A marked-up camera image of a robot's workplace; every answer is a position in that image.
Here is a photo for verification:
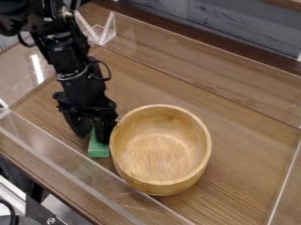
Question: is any black cable bottom left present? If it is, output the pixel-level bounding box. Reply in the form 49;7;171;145
0;199;17;225

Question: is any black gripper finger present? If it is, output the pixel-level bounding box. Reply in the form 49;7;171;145
92;117;116;144
62;111;92;139

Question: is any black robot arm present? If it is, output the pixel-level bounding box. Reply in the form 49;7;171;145
0;0;117;144

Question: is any brown wooden bowl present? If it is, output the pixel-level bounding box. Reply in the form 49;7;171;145
109;104;212;196

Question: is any black metal table frame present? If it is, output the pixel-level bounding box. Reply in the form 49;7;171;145
0;156;92;225

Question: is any clear acrylic tray wall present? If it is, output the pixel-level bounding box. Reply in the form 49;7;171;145
0;110;193;225

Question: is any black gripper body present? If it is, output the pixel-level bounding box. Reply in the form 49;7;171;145
53;67;117;123

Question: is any clear acrylic corner bracket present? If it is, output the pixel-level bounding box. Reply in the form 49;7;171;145
73;11;116;46

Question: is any green rectangular block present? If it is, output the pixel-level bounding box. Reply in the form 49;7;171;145
88;129;110;158

